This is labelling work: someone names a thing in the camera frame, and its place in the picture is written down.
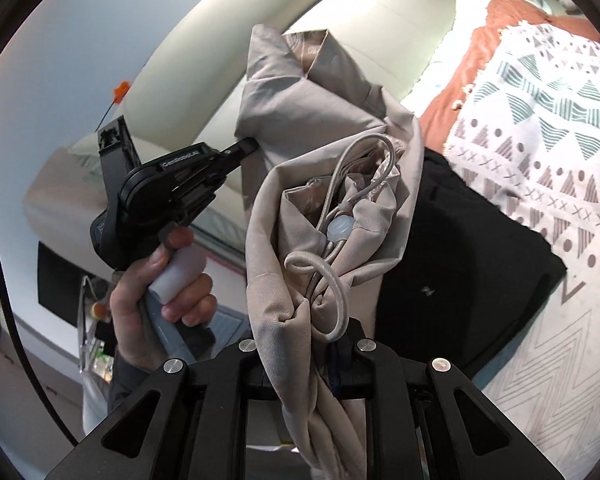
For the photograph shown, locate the cream padded bed headboard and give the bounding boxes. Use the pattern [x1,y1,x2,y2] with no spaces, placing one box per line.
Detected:
[22,0,476,281]

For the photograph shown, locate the person's left forearm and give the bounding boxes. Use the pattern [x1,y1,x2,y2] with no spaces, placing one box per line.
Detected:
[107,347,166,416]

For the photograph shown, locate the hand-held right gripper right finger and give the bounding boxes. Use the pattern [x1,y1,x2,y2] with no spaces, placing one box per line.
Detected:
[330,320,561,480]

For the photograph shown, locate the black flat panel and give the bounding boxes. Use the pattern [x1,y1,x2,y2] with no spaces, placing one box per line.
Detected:
[37,241,88,326]

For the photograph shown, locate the thick black cable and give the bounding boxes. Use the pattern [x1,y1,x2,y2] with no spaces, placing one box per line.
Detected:
[0,210,81,448]

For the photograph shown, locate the person's left hand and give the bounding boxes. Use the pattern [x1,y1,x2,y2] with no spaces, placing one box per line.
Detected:
[109,227,218,371]

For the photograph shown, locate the black folded clothes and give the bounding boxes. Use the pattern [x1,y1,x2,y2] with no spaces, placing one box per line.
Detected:
[370,147,568,376]

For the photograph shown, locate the beige jacket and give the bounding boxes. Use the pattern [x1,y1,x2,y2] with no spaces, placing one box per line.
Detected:
[235,25,426,480]

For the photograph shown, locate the patterned triangle print blanket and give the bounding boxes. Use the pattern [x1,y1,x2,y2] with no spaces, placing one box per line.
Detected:
[420,22,600,480]

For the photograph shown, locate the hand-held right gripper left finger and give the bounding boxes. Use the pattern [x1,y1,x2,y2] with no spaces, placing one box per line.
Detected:
[45,337,281,480]

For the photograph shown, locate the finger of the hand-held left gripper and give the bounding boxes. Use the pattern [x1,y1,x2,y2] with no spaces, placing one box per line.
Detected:
[220,137,261,181]

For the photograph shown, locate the clear plastic bag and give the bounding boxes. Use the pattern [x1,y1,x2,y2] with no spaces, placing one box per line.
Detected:
[77,275,118,431]

